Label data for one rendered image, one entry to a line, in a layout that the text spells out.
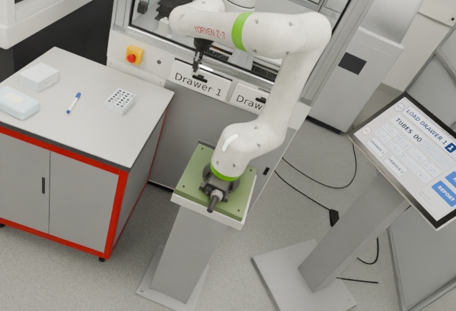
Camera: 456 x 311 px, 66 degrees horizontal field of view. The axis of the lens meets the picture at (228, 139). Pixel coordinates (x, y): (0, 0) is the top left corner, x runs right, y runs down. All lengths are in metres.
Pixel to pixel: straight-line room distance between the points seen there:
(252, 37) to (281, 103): 0.30
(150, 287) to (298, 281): 0.84
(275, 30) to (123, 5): 0.92
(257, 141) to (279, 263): 1.16
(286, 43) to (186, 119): 1.01
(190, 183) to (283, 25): 0.65
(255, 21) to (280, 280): 1.54
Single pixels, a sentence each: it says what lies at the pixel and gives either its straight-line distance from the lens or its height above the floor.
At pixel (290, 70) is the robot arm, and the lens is 1.15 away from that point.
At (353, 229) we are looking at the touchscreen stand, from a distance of 1.88.
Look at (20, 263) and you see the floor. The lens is 2.00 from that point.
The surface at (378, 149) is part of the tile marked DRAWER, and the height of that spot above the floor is 1.00.
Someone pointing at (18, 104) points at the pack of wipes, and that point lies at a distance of 1.50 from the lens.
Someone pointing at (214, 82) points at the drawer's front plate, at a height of 0.90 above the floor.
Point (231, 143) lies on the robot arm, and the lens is 1.16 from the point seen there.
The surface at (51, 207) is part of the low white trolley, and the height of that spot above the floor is 0.34.
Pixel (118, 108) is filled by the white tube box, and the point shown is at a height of 0.79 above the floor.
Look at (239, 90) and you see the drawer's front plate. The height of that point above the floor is 0.90.
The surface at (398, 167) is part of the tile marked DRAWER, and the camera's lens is 1.58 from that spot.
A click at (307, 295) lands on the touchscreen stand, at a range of 2.20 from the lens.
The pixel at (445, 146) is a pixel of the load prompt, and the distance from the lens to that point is 1.62.
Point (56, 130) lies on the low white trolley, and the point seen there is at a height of 0.76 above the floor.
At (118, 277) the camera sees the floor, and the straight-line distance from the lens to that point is 1.95.
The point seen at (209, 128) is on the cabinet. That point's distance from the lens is 1.88.
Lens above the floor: 1.72
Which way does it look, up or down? 37 degrees down
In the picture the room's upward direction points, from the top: 24 degrees clockwise
